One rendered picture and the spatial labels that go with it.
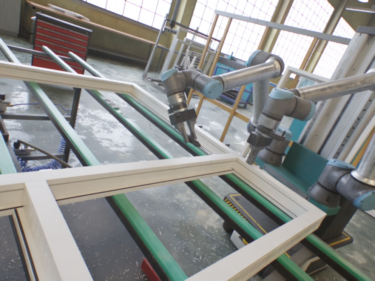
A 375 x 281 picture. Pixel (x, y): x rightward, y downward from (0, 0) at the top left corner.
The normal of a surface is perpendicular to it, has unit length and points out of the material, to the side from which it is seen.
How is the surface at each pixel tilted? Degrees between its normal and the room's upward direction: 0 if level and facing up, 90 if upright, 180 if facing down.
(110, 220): 0
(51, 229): 0
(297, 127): 90
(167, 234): 0
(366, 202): 95
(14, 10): 90
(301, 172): 90
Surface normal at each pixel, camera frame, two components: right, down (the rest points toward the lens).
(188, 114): 0.56, -0.13
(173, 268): 0.33, -0.88
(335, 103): -0.80, -0.07
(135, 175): 0.63, 0.47
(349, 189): -0.96, -0.05
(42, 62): 0.34, 0.43
